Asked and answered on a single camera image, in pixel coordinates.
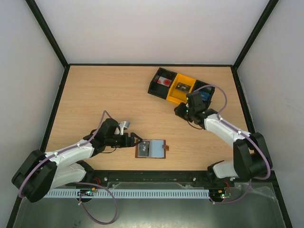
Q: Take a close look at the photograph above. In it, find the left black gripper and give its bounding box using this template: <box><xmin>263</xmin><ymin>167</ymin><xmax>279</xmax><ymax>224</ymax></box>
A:
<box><xmin>105</xmin><ymin>132</ymin><xmax>143</xmax><ymax>148</ymax></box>

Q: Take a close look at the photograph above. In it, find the dark vip card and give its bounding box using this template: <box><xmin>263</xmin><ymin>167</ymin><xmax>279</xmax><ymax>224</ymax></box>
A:
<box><xmin>137</xmin><ymin>140</ymin><xmax>150</xmax><ymax>157</ymax></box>
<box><xmin>175</xmin><ymin>82</ymin><xmax>191</xmax><ymax>93</ymax></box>

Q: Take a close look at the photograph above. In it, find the brown leather card holder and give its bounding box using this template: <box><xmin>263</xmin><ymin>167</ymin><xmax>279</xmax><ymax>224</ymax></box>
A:
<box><xmin>135</xmin><ymin>139</ymin><xmax>169</xmax><ymax>159</ymax></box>

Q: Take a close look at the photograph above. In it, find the blue credit card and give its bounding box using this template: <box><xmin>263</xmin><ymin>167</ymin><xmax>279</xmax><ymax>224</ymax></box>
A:
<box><xmin>199</xmin><ymin>91</ymin><xmax>210</xmax><ymax>101</ymax></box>

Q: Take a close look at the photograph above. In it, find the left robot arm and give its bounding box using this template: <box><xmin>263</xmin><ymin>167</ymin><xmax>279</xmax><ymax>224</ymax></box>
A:
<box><xmin>11</xmin><ymin>118</ymin><xmax>142</xmax><ymax>202</ymax></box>

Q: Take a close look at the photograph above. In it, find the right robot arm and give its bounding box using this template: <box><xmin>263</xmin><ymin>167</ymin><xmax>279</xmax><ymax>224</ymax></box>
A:
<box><xmin>174</xmin><ymin>92</ymin><xmax>272</xmax><ymax>186</ymax></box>

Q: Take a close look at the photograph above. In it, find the red white card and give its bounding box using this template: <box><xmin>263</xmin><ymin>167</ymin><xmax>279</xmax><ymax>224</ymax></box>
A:
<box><xmin>153</xmin><ymin>76</ymin><xmax>171</xmax><ymax>87</ymax></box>

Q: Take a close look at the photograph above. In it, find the yellow bin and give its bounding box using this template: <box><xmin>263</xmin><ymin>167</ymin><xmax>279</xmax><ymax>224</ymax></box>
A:
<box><xmin>166</xmin><ymin>73</ymin><xmax>196</xmax><ymax>104</ymax></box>

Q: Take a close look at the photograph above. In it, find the black bin right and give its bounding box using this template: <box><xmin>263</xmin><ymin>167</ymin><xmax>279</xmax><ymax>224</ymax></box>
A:
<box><xmin>191</xmin><ymin>80</ymin><xmax>215</xmax><ymax>104</ymax></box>

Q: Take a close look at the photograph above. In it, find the black bin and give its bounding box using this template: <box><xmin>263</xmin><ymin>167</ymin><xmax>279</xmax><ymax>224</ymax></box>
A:
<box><xmin>191</xmin><ymin>80</ymin><xmax>215</xmax><ymax>104</ymax></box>
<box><xmin>148</xmin><ymin>67</ymin><xmax>177</xmax><ymax>100</ymax></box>

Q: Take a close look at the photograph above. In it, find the black bin left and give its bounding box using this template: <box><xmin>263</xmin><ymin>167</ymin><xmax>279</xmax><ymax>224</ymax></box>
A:
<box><xmin>148</xmin><ymin>67</ymin><xmax>177</xmax><ymax>100</ymax></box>

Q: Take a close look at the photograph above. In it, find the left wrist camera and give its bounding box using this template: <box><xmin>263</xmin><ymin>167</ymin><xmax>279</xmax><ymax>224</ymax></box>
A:
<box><xmin>115</xmin><ymin>121</ymin><xmax>130</xmax><ymax>135</ymax></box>

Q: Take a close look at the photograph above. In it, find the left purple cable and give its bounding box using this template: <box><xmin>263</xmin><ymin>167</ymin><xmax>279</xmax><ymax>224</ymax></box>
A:
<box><xmin>18</xmin><ymin>110</ymin><xmax>119</xmax><ymax>198</ymax></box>

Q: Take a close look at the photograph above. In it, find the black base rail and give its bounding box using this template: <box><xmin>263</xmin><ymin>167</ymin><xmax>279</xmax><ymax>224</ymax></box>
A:
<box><xmin>93</xmin><ymin>170</ymin><xmax>211</xmax><ymax>188</ymax></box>

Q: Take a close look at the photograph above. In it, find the purple cable loop front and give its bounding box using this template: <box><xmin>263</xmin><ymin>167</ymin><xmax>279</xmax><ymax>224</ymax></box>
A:
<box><xmin>77</xmin><ymin>183</ymin><xmax>118</xmax><ymax>225</ymax></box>

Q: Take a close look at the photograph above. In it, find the blue slotted cable duct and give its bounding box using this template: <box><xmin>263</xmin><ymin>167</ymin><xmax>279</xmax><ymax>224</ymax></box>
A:
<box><xmin>45</xmin><ymin>189</ymin><xmax>209</xmax><ymax>199</ymax></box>

